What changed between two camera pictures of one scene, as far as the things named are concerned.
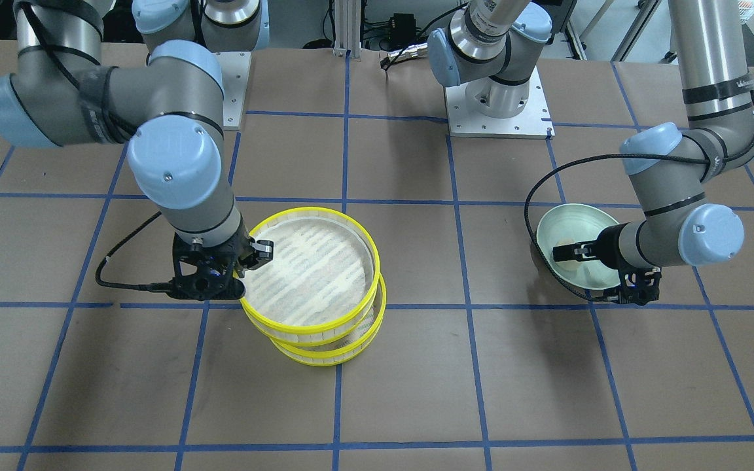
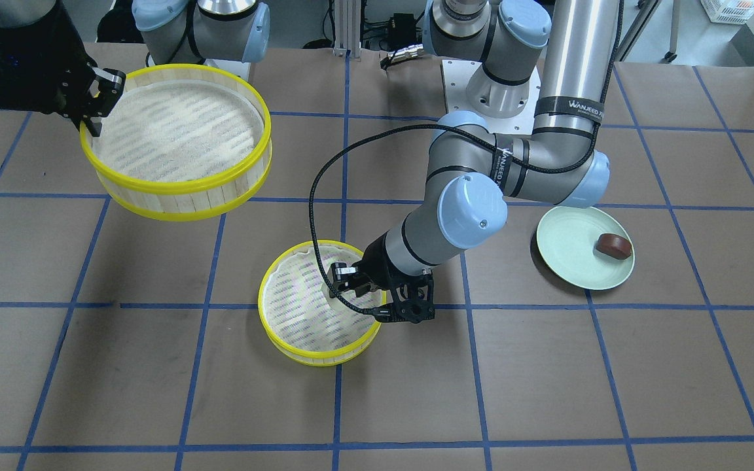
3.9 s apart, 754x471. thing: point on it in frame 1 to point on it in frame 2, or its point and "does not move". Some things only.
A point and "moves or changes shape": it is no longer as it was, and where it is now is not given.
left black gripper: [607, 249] to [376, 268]
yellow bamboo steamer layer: [322, 279] moves or changes shape
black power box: [404, 31] does not move
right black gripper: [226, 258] to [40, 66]
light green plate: [572, 224] does not move
